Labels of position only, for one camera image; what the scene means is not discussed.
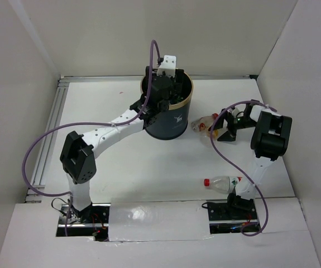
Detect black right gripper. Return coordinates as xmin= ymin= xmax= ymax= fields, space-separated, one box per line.
xmin=208 ymin=108 xmax=257 ymax=142

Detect clear bottle red cap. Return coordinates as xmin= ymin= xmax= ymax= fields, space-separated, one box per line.
xmin=191 ymin=113 xmax=218 ymax=132

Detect clear bottle yellow cap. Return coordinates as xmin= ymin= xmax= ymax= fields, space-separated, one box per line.
xmin=200 ymin=129 xmax=219 ymax=147

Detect clear bottle red label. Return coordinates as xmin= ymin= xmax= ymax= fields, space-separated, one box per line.
xmin=203 ymin=176 xmax=242 ymax=194

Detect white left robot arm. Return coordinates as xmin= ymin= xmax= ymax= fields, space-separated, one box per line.
xmin=60 ymin=68 xmax=185 ymax=223

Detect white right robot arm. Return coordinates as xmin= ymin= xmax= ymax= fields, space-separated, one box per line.
xmin=214 ymin=103 xmax=292 ymax=219

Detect dark bin with gold rim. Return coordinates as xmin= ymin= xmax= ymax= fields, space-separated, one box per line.
xmin=141 ymin=72 xmax=194 ymax=140

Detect silver tape sheet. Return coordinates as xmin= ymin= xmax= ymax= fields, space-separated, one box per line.
xmin=108 ymin=201 xmax=212 ymax=242

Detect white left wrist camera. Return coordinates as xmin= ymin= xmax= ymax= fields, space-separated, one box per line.
xmin=157 ymin=55 xmax=177 ymax=78

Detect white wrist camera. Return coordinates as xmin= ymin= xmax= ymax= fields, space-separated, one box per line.
xmin=157 ymin=55 xmax=177 ymax=78
xmin=231 ymin=107 xmax=240 ymax=117

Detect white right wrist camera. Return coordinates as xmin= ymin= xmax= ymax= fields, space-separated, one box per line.
xmin=231 ymin=107 xmax=240 ymax=117

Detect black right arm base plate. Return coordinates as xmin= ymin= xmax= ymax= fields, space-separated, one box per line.
xmin=202 ymin=202 xmax=261 ymax=234

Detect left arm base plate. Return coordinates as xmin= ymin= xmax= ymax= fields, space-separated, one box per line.
xmin=56 ymin=203 xmax=111 ymax=242

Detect aluminium frame rail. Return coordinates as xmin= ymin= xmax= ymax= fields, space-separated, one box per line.
xmin=25 ymin=74 xmax=258 ymax=203

